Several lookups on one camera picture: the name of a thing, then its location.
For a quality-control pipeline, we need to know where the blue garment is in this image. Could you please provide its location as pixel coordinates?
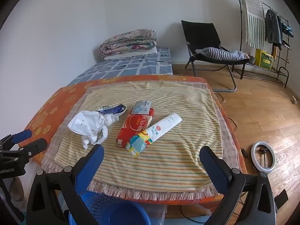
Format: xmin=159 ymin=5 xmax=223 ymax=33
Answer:
xmin=280 ymin=21 xmax=294 ymax=38

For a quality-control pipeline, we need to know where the black folding chair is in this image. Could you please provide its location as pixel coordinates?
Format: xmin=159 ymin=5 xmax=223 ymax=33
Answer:
xmin=181 ymin=20 xmax=250 ymax=92

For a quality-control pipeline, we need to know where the blue white wrapper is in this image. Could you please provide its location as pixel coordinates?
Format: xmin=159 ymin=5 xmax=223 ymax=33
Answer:
xmin=96 ymin=103 xmax=127 ymax=116

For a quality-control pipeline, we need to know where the white ring light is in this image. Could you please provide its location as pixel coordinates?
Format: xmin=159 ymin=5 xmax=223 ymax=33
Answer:
xmin=251 ymin=141 xmax=277 ymax=173

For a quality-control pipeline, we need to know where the black cable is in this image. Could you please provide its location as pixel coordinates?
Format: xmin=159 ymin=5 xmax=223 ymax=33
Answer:
xmin=212 ymin=89 xmax=260 ymax=174

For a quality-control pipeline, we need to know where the person's left forearm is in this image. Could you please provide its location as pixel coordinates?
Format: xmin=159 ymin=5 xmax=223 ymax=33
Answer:
xmin=9 ymin=176 xmax=26 ymax=216

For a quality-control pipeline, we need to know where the orange flower blanket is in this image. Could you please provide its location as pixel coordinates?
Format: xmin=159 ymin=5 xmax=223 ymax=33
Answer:
xmin=17 ymin=75 xmax=246 ymax=204

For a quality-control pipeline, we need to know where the blue plastic basket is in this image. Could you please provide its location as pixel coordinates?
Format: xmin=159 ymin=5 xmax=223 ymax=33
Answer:
xmin=68 ymin=190 xmax=150 ymax=225

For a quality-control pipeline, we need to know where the black device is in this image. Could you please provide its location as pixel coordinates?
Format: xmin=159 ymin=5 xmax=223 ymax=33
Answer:
xmin=275 ymin=189 xmax=289 ymax=209

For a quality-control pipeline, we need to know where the green white striped towel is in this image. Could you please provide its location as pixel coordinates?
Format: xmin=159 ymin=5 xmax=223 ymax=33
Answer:
xmin=241 ymin=0 xmax=266 ymax=48

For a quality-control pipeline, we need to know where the blue plastic basin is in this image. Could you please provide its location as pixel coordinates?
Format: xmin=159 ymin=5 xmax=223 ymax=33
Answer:
xmin=109 ymin=202 xmax=152 ymax=225

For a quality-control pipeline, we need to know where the white folded sheet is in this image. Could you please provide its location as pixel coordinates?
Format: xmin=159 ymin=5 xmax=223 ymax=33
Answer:
xmin=104 ymin=47 xmax=158 ymax=61

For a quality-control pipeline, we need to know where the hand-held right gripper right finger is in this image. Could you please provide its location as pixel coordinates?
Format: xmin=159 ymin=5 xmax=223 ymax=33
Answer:
xmin=199 ymin=146 xmax=277 ymax=225

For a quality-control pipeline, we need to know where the dark jacket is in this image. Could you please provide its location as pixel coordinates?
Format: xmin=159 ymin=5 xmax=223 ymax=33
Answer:
xmin=265 ymin=9 xmax=283 ymax=50

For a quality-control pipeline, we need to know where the red tissue pack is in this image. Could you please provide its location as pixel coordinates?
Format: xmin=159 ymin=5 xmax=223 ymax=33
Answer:
xmin=115 ymin=108 xmax=155 ymax=148

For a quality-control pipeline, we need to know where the white packet with colourful pattern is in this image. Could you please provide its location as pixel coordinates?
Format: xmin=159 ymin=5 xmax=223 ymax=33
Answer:
xmin=125 ymin=112 xmax=183 ymax=157

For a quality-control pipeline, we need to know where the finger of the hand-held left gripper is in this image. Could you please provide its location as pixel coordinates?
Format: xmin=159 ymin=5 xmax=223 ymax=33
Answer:
xmin=0 ymin=138 xmax=48 ymax=162
xmin=0 ymin=129 xmax=32 ymax=151

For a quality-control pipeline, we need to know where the yellow box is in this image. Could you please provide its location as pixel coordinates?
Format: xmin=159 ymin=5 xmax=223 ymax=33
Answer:
xmin=255 ymin=49 xmax=273 ymax=70

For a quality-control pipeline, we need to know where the folded floral quilt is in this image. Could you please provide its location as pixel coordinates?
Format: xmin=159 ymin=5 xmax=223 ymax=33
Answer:
xmin=99 ymin=29 xmax=157 ymax=57

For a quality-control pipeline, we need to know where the black metal clothes rack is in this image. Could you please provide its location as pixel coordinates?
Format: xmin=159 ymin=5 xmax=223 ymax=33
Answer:
xmin=234 ymin=0 xmax=292 ymax=88

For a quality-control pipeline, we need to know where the white plastic bag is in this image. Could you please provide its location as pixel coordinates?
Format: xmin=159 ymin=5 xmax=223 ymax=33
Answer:
xmin=67 ymin=111 xmax=120 ymax=150

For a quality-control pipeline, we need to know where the blue checked bed sheet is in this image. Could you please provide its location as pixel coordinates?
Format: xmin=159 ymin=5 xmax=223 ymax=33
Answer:
xmin=67 ymin=47 xmax=174 ymax=86

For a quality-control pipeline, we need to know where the grey card packet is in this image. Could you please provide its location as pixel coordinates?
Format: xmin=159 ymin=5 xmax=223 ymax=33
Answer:
xmin=130 ymin=100 xmax=152 ymax=115

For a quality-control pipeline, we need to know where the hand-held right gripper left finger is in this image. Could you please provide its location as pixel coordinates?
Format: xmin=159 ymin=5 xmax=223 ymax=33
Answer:
xmin=27 ymin=144 xmax=105 ymax=225

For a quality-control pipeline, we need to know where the clear storage box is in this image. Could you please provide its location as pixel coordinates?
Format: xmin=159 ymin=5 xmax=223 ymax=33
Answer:
xmin=145 ymin=205 xmax=167 ymax=225

